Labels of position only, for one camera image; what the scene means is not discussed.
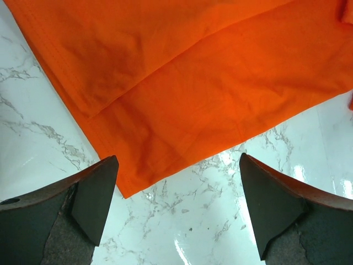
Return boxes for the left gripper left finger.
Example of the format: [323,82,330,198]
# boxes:
[1,156,119,264]

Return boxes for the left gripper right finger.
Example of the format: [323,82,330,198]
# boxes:
[239,153,352,264]

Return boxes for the orange t shirt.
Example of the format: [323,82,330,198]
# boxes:
[6,1,352,198]

